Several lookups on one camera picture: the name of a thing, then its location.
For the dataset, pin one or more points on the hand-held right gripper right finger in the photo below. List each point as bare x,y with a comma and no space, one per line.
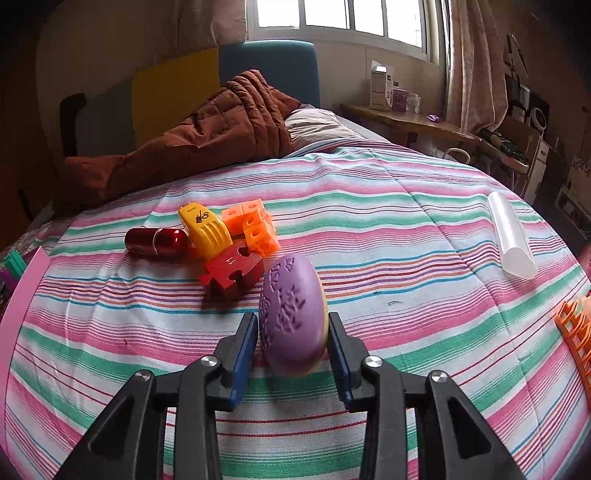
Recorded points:
341,364

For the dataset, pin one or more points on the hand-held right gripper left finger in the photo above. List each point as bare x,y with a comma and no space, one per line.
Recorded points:
242,360

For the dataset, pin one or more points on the purple oval soap box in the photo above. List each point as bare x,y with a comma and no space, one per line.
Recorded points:
291,314

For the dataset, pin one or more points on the red puzzle piece block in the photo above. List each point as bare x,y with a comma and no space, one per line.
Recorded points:
228,267

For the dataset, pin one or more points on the yellow plastic case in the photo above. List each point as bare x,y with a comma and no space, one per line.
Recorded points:
207,230

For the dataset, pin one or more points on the orange linked cubes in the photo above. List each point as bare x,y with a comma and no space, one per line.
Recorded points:
254,226

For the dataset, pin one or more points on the red capsule case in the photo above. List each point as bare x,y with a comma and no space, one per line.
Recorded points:
154,241

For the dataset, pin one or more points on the pink-edged white box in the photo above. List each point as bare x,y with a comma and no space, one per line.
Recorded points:
21,304

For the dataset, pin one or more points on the striped bedsheet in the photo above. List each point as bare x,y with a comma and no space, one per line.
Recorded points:
415,277

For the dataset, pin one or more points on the clear plastic tube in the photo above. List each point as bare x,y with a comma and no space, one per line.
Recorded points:
510,235

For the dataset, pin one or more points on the brown quilt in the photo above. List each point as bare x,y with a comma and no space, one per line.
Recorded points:
207,134

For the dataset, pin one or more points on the orange plastic rack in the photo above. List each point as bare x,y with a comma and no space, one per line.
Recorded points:
577,332

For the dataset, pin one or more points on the white pillow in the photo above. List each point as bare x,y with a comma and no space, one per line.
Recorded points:
318,127

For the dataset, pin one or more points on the wooden shelf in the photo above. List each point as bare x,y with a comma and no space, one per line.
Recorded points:
406,121

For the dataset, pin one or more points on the small purple object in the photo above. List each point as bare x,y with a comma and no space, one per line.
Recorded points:
434,117

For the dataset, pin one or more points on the purple carton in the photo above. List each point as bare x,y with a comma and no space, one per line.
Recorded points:
400,100

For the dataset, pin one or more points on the dark folded umbrella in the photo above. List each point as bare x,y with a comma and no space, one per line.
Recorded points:
501,143

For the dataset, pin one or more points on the white carton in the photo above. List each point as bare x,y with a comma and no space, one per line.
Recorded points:
381,87

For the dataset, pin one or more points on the grey yellow blue headboard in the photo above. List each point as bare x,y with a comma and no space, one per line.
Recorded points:
171,87

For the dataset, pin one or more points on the cardboard box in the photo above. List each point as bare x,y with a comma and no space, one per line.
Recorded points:
535,157

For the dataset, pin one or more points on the white round appliance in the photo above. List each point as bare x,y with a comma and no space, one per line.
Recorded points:
538,116

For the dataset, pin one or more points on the pink patterned curtain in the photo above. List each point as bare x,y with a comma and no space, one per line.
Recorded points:
471,69

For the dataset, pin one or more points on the window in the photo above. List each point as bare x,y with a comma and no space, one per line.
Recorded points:
323,14

